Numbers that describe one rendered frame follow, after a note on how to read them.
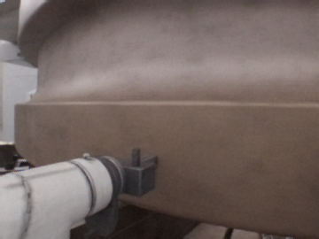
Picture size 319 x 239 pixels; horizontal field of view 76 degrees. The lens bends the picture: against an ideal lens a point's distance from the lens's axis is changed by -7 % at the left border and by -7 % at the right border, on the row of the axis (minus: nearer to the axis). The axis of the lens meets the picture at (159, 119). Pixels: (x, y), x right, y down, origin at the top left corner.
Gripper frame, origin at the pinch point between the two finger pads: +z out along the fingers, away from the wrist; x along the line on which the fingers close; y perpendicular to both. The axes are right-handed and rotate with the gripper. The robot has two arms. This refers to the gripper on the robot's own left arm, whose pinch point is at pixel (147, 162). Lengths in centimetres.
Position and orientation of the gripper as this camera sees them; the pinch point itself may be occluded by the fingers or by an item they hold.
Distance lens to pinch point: 50.6
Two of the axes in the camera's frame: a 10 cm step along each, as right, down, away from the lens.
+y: 0.2, -10.0, -0.4
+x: -8.9, -0.4, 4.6
